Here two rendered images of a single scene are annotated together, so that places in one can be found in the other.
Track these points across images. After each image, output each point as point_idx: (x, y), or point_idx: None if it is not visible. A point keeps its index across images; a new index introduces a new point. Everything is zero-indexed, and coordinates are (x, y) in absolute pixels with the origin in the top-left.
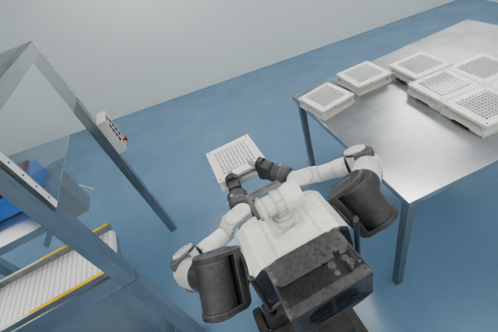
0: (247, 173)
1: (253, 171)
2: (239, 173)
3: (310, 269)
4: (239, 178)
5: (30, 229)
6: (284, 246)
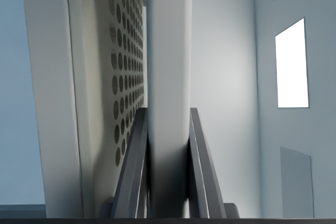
0: (101, 69)
1: (101, 124)
2: None
3: None
4: None
5: None
6: None
